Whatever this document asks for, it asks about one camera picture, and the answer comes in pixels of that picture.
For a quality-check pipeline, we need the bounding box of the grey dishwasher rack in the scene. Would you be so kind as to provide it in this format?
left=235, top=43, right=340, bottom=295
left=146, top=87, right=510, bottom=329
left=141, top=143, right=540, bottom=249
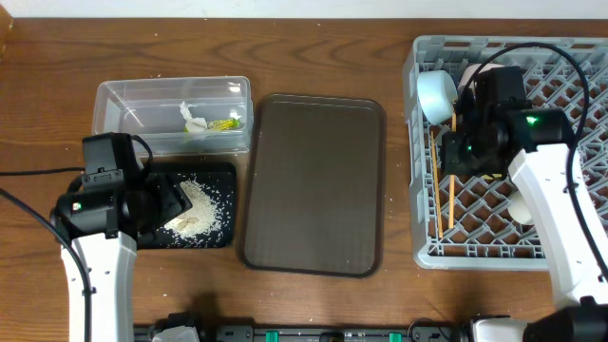
left=402, top=35, right=607, bottom=271

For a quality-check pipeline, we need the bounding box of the pile of rice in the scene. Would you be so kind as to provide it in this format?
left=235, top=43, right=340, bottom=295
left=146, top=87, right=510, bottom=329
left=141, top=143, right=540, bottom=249
left=161, top=180, right=225, bottom=248

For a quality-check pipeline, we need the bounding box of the green snack wrapper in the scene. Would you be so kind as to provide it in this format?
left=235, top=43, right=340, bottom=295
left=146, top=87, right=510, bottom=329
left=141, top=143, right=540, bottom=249
left=207, top=118, right=240, bottom=131

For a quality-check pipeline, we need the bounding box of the yellow plate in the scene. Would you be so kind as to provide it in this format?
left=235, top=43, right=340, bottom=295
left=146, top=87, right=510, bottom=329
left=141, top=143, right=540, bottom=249
left=481, top=174, right=505, bottom=181

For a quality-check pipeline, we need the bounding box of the blue bowl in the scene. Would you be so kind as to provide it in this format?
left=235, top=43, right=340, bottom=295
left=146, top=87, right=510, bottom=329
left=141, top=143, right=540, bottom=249
left=417, top=70, right=458, bottom=125

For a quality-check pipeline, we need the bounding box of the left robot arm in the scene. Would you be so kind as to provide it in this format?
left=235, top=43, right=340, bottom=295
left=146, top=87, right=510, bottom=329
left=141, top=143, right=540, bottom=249
left=52, top=174, right=192, bottom=341

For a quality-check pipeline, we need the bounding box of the white bowl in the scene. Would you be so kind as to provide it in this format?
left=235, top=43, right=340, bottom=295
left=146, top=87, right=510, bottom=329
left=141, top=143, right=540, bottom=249
left=457, top=63, right=503, bottom=95

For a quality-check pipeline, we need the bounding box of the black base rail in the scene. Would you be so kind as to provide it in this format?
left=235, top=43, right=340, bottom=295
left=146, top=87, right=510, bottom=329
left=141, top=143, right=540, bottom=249
left=134, top=313, right=472, bottom=342

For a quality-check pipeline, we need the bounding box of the small white green cup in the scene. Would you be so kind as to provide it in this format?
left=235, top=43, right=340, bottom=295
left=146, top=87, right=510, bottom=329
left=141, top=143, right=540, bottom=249
left=507, top=191, right=533, bottom=225

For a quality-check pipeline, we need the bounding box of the brown serving tray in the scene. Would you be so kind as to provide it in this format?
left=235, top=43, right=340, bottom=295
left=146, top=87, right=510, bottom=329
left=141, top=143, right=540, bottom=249
left=237, top=94, right=386, bottom=278

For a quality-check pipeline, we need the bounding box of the black waste tray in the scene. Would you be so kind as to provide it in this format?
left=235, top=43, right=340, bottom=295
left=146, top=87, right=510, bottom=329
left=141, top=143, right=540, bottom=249
left=138, top=162, right=237, bottom=250

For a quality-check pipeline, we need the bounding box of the white tissue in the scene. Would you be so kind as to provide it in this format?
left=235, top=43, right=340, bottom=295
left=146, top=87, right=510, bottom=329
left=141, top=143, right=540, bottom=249
left=180, top=102, right=208, bottom=133

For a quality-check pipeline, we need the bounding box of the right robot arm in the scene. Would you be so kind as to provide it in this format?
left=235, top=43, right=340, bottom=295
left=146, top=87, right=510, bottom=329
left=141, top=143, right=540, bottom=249
left=440, top=66, right=607, bottom=341

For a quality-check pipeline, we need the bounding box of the clear plastic waste bin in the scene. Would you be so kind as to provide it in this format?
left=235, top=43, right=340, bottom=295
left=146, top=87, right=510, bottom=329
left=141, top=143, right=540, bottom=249
left=92, top=76, right=254, bottom=157

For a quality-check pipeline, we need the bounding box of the wooden chopstick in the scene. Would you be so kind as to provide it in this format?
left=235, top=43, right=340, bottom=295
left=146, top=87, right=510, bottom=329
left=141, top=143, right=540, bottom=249
left=448, top=112, right=457, bottom=229
left=430, top=131, right=444, bottom=240

